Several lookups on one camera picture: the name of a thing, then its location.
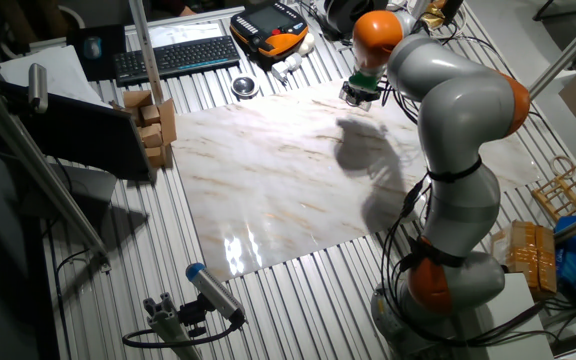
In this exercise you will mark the silver camera with blue tip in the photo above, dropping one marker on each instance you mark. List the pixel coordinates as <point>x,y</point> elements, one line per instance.
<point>215,292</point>

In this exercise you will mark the tall aluminium post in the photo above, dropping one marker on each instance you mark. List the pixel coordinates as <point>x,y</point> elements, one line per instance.
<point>145,50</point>

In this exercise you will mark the white paper stack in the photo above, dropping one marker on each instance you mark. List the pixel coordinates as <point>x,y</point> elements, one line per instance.
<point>48,70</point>

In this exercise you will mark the cardboard box with wooden blocks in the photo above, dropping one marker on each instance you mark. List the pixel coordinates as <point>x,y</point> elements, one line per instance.
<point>153,130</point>

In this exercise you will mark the aluminium extrusion camera stand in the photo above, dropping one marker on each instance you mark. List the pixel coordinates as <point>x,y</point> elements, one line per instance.
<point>168,325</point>

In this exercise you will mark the green gripper mount adapter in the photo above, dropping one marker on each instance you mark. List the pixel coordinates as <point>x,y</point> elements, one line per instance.
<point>363,80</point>

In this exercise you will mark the orange black teach pendant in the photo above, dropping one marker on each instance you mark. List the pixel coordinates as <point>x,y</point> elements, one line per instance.
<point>268,27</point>

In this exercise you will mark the tan cardboard box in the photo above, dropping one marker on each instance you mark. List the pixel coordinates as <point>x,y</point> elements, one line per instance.
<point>530,255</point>

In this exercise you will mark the white power adapter plug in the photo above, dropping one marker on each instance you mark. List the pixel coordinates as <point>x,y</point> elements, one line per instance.
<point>285,67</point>

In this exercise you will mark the diagonal aluminium bar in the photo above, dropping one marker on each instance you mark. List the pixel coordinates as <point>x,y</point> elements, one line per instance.
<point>568,52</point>

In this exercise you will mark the gold crumpled foil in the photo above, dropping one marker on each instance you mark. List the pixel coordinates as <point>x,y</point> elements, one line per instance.
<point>433,15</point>

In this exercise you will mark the long aluminium frame bar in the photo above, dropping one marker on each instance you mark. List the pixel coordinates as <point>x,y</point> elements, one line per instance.
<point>33,165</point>

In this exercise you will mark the black monitor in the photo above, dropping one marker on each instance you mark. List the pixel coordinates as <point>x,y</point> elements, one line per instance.
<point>83,135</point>

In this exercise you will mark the silver orange robot arm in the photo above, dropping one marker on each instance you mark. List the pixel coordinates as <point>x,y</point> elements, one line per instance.
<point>458,110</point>

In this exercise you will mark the black mouse pad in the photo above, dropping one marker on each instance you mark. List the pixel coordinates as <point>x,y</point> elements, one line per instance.
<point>113,50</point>

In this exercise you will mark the marble pattern sheet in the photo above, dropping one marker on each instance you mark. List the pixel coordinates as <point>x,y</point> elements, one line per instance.
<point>278,175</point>

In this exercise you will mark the black keyboard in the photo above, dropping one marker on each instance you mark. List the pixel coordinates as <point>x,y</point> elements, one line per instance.
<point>178,60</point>

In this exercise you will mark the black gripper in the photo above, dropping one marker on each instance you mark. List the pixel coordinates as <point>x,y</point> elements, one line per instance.
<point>360,94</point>

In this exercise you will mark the white box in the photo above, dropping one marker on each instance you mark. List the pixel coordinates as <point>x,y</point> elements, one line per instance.
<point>513,320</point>

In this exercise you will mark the computer mouse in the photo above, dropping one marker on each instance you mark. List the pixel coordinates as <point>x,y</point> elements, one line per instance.
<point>93,47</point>

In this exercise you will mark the white printed document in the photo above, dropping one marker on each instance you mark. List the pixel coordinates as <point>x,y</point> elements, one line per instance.
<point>183,34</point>

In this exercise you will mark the white egg shaped object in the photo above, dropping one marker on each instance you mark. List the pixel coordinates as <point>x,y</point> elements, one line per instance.
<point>308,44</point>

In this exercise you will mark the small wooden rack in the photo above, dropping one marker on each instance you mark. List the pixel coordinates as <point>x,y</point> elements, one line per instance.
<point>565,190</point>

